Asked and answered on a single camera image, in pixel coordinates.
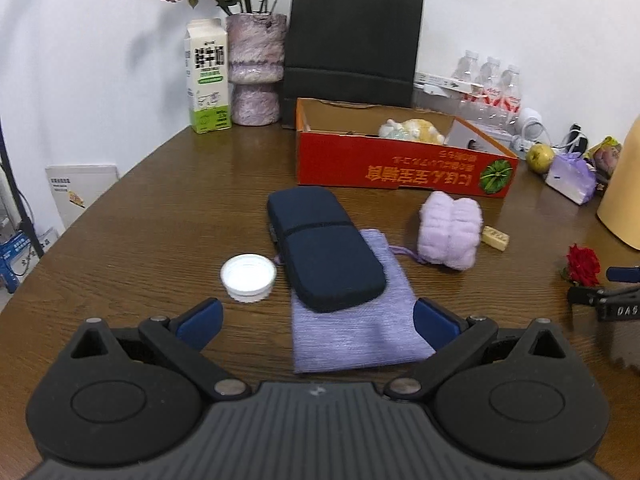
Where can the yellow white plush toy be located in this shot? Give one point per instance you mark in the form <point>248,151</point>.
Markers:
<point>422,131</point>

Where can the red cardboard box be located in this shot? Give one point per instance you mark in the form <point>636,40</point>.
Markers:
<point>390,165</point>

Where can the iridescent plastic bundle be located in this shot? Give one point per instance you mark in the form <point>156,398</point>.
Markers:
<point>397,133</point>

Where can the pile of small boxes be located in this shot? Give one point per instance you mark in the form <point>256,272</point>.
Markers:
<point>25,255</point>

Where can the white flat printed box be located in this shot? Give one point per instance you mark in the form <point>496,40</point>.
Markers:
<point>440,79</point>

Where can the purple plastic bag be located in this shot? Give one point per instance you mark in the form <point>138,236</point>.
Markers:
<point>570,180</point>

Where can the white printed carton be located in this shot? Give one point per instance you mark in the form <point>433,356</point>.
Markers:
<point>82,195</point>

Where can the black paper bag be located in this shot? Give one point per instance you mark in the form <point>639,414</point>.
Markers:
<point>350,45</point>

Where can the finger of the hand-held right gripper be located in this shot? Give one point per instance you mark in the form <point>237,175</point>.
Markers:
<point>582,295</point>
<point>624,274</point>

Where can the clear water bottle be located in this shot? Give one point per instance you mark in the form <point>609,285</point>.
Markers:
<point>511,87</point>
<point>465,67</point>
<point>489,77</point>

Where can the colourful snack packet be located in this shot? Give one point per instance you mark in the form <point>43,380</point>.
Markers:
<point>605,155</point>

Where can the yellow thermos jug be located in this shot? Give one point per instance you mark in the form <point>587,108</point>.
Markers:
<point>625,200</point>

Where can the white bottle cap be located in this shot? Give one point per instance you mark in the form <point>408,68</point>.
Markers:
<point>247,277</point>

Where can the black white charger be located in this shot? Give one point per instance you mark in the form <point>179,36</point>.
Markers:
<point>576,135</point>

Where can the black light stand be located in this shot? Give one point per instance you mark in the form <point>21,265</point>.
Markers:
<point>22,200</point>

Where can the green white milk carton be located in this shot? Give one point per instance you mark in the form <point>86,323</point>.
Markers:
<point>207,75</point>

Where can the yellow green apple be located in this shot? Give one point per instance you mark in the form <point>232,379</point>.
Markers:
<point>540,157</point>

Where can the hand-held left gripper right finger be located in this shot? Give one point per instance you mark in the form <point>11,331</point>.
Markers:
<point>435,324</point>

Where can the red rose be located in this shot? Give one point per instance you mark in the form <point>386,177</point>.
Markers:
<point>582,265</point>

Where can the navy zip case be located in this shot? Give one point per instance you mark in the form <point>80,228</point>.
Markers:
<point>320,245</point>

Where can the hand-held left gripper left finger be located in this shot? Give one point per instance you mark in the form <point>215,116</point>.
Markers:
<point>202,322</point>

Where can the purple fluffy towel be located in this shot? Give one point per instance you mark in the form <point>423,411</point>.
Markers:
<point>450,230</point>

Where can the purple marbled vase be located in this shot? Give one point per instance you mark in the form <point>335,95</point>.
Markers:
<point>255,70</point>

